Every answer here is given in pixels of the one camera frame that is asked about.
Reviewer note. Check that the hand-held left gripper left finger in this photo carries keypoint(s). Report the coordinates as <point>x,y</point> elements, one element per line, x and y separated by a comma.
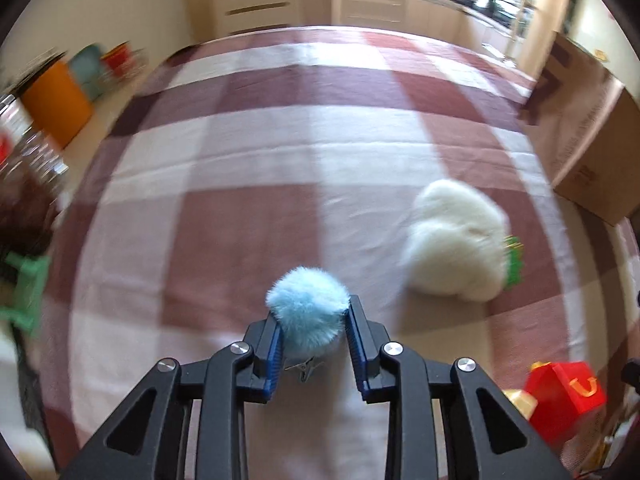
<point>274,360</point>

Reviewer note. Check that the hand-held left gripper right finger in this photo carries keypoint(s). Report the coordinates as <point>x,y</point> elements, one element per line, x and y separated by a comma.
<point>356,355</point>

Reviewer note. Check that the blue pompom hair clip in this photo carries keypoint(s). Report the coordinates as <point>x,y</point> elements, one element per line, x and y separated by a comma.
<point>307,305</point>

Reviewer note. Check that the white fluffy plush toy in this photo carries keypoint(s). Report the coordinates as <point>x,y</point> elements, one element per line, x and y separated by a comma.
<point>450,240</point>

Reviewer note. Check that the small yellow toy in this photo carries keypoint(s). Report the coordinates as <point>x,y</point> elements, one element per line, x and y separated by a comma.
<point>520,402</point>

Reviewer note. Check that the small green toy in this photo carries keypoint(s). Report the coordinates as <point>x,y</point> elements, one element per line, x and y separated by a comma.
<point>514,262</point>

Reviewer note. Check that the checkered tablecloth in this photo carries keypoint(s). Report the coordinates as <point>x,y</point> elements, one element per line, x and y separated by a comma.
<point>250,160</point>

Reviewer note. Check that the red box with yellow arch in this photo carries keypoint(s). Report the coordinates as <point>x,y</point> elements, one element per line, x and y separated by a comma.
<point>565,400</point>

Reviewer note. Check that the green plastic stand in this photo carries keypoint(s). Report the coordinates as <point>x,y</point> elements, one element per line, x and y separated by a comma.
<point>27,292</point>

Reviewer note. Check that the glass jar with red label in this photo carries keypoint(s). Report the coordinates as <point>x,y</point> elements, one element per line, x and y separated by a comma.
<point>35,155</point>

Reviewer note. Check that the brown cardboard box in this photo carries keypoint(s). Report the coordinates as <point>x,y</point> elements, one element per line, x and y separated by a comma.
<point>585,120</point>

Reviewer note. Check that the orange cylindrical container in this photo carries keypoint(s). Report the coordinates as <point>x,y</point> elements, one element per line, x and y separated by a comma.
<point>57,102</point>

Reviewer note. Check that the teal plastic container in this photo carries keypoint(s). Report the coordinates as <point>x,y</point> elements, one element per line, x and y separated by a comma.
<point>90,72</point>

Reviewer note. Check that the kitchen counter cabinets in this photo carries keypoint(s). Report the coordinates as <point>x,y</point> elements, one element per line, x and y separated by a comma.
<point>445,17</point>

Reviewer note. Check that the beige drawer cabinet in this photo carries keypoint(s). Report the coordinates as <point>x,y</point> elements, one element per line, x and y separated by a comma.
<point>252,2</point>

